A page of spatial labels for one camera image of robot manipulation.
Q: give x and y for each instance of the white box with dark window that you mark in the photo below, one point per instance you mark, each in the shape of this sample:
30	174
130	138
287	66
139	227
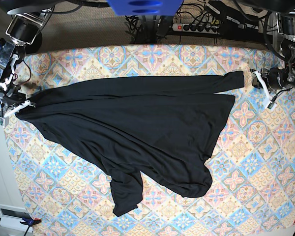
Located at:
11	216

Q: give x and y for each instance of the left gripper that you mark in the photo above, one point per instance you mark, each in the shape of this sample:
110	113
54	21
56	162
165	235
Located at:
271	79

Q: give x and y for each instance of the blue clamp bottom left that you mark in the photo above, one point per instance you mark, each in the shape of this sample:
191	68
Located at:
27	222

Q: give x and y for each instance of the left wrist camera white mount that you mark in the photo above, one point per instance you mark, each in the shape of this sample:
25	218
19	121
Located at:
259	83

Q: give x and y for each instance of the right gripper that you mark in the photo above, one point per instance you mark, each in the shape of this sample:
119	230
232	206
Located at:
14	102

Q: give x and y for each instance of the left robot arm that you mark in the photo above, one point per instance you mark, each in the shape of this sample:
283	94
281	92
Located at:
284	14

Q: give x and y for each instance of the black t-shirt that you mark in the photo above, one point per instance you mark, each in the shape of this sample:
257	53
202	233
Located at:
163	126

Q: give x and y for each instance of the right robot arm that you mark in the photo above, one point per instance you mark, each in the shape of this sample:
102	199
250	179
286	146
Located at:
29	18

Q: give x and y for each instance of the white power strip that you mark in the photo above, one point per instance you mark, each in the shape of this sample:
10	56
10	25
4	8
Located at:
195	28

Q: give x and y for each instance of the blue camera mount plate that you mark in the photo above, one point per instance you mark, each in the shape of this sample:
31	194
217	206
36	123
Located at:
145	7

